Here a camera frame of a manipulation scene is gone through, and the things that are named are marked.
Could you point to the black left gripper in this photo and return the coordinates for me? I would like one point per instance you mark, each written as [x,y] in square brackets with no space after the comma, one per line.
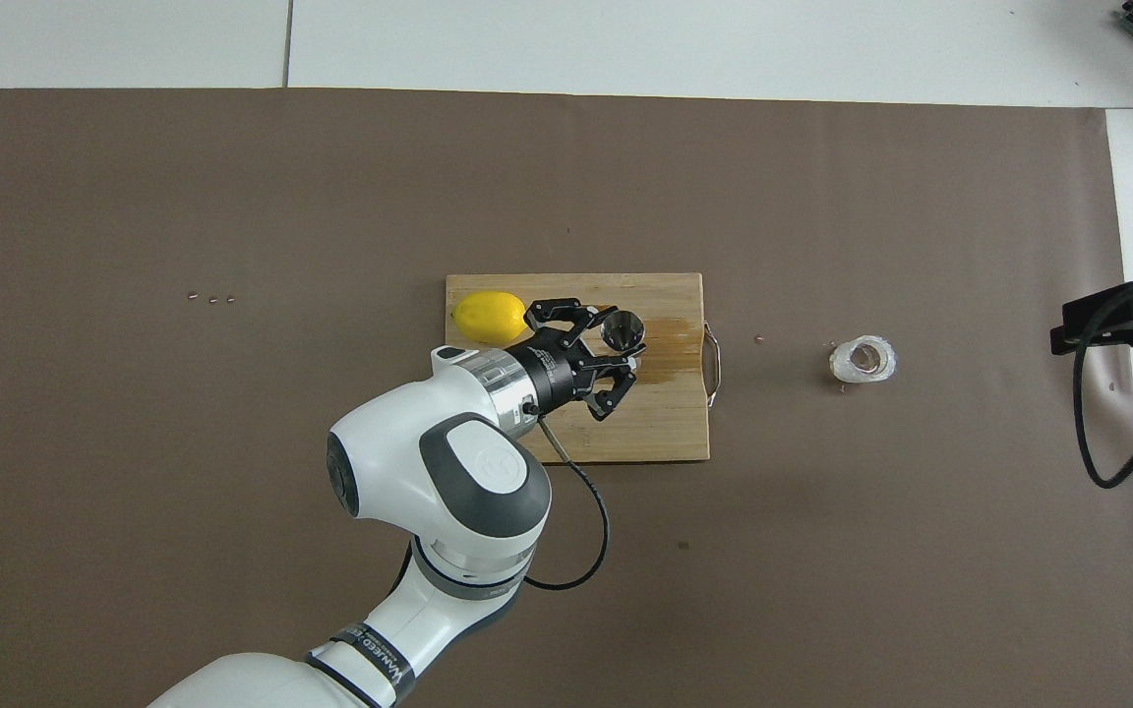
[552,374]

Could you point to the steel double jigger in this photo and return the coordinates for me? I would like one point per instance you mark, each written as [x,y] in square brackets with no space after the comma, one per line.
[623,329]

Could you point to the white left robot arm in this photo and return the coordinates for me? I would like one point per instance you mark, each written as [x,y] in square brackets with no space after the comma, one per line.
[409,462]

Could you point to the yellow lemon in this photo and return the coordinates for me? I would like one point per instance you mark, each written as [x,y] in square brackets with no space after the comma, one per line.
[483,317]

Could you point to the brown paper table mat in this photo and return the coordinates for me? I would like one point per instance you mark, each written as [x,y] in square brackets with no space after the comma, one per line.
[232,197]

